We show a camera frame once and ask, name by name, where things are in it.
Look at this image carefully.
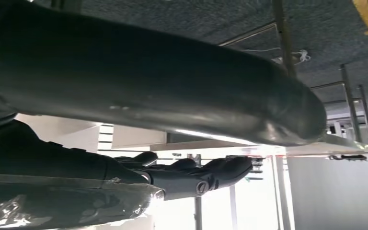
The stainless steel workbench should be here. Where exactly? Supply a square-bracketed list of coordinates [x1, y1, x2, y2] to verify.
[149, 0, 368, 156]

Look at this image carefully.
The white string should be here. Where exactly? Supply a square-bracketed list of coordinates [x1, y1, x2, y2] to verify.
[293, 49, 311, 64]

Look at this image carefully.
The white partition panel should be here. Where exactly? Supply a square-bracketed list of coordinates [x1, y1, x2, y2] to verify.
[287, 155, 368, 230]

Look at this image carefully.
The white office desk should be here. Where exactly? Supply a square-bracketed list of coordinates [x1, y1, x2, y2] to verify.
[15, 114, 169, 153]

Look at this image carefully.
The small black device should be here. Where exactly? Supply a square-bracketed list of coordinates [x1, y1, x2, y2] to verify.
[328, 154, 368, 162]

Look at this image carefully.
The grey metal post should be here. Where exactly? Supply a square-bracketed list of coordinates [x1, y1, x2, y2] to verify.
[193, 154, 204, 230]
[271, 155, 294, 230]

